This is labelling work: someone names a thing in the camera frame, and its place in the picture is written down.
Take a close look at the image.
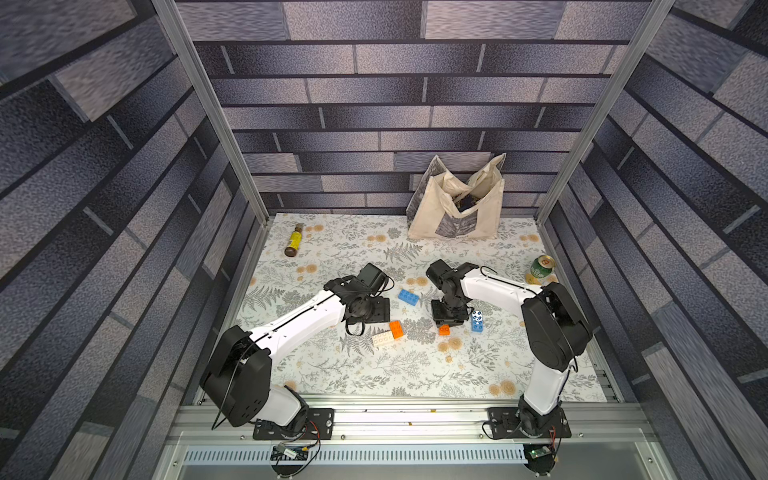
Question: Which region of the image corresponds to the blue lego brick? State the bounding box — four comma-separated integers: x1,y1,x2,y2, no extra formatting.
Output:
398,289,420,306
470,309,484,333

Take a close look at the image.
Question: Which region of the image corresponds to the blue lego brick left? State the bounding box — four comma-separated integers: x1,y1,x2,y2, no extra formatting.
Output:
398,289,420,306

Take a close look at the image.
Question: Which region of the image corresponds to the left circuit board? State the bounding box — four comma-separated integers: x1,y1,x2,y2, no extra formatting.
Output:
270,444,310,463

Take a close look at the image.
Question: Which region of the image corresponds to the aluminium frame post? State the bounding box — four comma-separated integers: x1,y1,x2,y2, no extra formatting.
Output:
151,0,270,222
535,0,676,226

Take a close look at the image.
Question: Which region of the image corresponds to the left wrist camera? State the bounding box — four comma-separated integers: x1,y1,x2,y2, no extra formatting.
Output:
357,263,389,294

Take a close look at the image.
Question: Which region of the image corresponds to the left aluminium frame post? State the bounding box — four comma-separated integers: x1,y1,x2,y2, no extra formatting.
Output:
151,0,270,222

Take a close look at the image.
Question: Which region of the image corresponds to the beige canvas tote bag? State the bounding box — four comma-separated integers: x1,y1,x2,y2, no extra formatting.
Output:
406,154,506,240

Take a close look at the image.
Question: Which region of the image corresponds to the white lego brick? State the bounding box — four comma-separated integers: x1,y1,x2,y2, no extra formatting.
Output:
371,331,395,349

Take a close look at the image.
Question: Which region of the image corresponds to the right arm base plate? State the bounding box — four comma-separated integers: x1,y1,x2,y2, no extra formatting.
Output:
484,406,572,440

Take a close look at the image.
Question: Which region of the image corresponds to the right circuit board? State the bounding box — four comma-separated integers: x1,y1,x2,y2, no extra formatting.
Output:
523,444,556,477

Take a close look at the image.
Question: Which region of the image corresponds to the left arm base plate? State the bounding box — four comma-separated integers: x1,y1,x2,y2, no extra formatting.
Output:
252,408,335,441

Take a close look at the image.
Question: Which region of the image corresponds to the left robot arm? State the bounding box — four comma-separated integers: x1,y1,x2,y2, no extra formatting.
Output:
200,264,392,438

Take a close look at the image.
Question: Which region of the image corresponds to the circuit board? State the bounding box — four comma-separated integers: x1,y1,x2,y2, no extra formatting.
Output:
523,444,556,477
270,444,310,463

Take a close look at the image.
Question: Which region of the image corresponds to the aluminium front rail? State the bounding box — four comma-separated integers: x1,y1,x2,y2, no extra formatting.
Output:
153,395,676,479

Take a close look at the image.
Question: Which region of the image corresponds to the right aluminium frame post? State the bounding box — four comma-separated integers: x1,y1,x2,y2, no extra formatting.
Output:
535,0,676,226

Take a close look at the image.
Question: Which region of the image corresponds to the green beverage can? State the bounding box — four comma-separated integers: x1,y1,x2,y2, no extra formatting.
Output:
525,255,556,285

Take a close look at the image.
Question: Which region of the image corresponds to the yellow label brown bottle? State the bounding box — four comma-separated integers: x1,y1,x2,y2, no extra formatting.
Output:
284,223,304,257

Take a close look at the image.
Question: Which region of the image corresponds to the blue lego brick right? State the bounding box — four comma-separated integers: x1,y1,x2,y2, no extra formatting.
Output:
470,309,484,333

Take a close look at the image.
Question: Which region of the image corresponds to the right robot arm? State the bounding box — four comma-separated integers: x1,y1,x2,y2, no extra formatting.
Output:
426,260,594,421

